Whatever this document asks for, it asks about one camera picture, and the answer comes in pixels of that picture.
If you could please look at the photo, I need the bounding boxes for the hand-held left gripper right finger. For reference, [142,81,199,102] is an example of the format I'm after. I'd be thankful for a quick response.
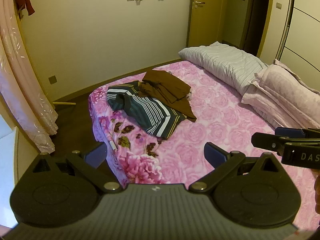
[189,142,285,193]

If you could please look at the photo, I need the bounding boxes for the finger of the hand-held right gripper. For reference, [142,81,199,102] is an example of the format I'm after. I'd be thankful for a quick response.
[274,127,320,138]
[251,133,320,153]

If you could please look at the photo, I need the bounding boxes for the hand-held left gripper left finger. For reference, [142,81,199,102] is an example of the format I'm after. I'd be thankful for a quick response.
[30,142,122,193]

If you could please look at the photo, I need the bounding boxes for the brown garment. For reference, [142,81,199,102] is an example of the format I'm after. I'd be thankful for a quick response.
[137,70,197,122]

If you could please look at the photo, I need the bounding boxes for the pink floral blanket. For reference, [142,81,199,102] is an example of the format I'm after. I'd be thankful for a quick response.
[89,59,320,230]

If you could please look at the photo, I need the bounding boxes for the folded pink quilt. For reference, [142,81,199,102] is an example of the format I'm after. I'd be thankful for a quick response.
[241,59,320,130]

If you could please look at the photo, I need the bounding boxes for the dark green striped garment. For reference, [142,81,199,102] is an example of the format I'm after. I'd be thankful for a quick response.
[107,81,187,140]

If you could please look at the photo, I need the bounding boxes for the grey striped duvet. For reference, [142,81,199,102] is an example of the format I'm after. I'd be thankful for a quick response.
[178,41,269,96]

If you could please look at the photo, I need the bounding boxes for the pink patterned curtain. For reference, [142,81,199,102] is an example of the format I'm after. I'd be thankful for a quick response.
[0,0,59,153]

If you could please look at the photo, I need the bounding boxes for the white wardrobe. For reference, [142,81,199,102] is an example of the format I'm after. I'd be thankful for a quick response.
[277,0,320,65]

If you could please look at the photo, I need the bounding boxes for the wooden door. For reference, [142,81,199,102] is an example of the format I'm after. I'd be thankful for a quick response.
[187,0,230,48]

